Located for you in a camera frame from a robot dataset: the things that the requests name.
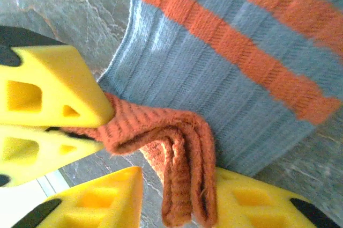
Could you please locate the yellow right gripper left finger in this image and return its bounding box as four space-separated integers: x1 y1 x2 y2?
20 165 145 228

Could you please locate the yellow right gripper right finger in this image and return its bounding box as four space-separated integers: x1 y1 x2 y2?
215 168 343 228

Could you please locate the blue orange green striped sock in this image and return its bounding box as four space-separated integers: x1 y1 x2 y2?
60 0 343 228

